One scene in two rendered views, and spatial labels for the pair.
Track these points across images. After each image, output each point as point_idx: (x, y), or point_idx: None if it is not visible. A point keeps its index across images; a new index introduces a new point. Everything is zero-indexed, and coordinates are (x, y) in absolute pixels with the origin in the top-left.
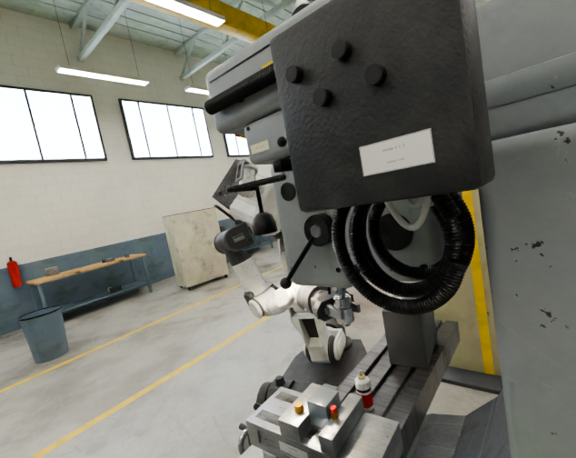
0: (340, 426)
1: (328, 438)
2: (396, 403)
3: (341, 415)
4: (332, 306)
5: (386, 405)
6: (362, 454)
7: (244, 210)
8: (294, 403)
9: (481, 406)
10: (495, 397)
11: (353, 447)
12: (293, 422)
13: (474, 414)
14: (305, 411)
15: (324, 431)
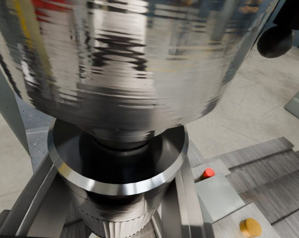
0: (204, 164)
1: (222, 162)
2: (73, 219)
3: (196, 175)
4: (187, 182)
5: (84, 228)
6: (189, 154)
7: None
8: (260, 232)
9: (30, 152)
10: (26, 132)
11: (191, 163)
12: (258, 214)
13: (41, 157)
14: (237, 220)
15: (222, 171)
